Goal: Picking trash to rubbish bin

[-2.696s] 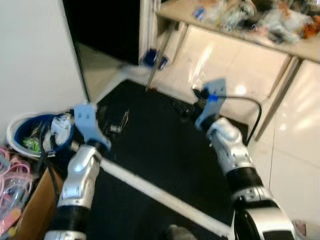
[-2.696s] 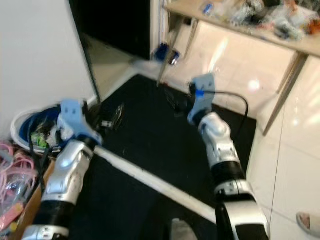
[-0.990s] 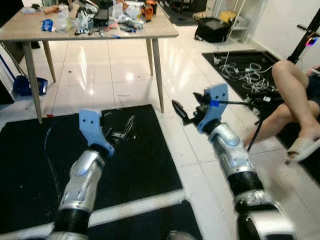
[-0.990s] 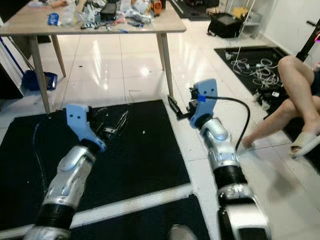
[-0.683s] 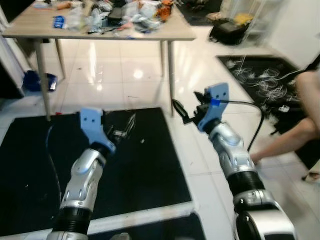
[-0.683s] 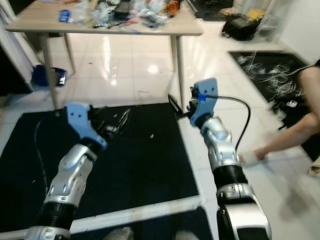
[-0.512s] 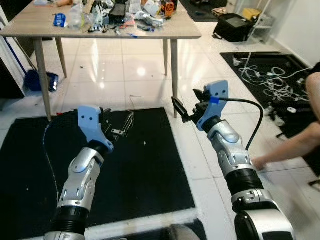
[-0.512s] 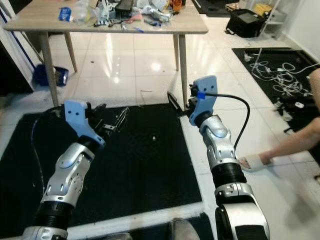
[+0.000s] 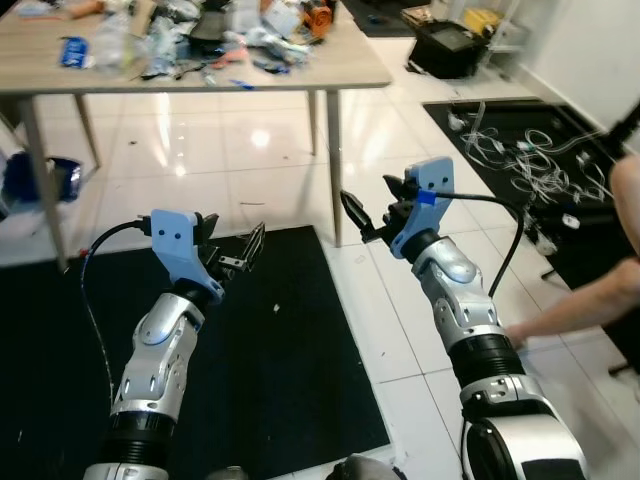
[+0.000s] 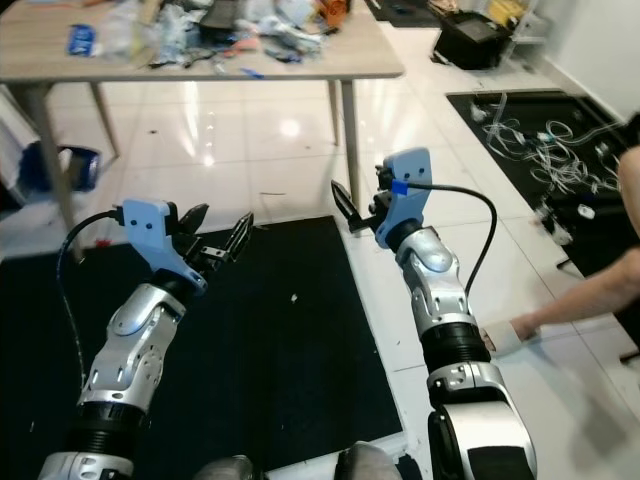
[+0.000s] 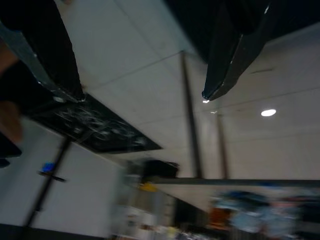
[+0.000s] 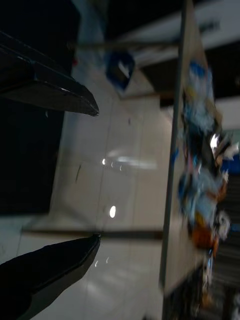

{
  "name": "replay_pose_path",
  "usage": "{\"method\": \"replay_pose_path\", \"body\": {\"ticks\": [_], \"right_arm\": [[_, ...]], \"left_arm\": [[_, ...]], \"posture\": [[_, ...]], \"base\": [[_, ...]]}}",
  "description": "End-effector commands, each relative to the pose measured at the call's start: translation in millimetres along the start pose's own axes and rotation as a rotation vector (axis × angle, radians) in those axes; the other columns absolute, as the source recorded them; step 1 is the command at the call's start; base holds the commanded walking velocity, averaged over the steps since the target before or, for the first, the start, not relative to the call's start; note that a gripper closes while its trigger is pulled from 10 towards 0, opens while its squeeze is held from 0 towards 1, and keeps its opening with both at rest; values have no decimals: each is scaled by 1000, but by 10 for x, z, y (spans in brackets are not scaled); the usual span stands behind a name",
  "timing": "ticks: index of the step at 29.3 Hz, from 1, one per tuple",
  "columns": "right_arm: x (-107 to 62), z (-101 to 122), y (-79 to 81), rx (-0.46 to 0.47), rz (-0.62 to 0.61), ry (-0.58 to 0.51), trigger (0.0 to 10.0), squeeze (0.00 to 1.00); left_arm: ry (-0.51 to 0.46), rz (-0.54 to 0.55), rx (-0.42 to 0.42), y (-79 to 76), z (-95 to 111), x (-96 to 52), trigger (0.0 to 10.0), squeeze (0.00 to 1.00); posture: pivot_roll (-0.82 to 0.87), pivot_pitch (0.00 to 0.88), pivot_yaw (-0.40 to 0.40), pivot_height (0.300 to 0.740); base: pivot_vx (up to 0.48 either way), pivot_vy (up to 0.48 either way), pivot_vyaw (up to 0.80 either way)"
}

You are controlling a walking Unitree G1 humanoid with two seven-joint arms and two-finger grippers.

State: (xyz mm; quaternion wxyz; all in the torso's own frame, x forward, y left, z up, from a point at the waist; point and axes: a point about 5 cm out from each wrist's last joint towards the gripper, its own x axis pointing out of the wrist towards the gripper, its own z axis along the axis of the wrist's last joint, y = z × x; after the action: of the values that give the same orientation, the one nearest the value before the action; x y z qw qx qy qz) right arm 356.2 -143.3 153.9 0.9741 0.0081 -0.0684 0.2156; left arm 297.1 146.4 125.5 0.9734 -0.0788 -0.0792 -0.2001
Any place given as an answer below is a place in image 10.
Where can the person's bare forearm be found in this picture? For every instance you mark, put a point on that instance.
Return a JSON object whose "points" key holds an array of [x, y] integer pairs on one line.
{"points": [[595, 295]]}

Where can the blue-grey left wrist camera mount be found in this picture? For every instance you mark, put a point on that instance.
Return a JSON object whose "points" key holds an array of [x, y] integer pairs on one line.
{"points": [[155, 232]]}

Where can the pile of mixed trash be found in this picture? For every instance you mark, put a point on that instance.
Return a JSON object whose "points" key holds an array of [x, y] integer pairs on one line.
{"points": [[230, 35]]}

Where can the person's hand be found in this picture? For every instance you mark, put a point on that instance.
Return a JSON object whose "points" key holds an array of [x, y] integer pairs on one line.
{"points": [[525, 326]]}

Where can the large plain black floor mat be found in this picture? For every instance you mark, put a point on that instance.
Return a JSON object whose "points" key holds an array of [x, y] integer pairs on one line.
{"points": [[290, 360]]}

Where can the grey robot foot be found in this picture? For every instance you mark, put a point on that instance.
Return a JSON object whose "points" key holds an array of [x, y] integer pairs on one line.
{"points": [[368, 462]]}

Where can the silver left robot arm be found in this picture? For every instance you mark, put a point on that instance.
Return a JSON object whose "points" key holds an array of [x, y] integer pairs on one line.
{"points": [[135, 350]]}

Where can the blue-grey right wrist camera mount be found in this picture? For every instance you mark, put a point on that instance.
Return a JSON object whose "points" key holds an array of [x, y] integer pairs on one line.
{"points": [[405, 195]]}

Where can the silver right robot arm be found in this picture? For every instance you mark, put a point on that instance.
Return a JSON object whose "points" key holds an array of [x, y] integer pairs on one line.
{"points": [[455, 320]]}

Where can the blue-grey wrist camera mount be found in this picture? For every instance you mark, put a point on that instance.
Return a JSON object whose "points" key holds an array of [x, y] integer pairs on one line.
{"points": [[155, 232], [405, 195]]}

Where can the black case on floor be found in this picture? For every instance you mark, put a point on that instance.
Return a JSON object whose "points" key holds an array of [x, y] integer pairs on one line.
{"points": [[475, 42]]}

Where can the blue printed packet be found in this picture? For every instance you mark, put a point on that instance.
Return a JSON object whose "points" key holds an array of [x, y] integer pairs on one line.
{"points": [[81, 40]]}

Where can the blue rubbish bin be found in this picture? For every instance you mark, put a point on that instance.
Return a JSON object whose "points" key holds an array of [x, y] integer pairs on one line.
{"points": [[65, 170]]}

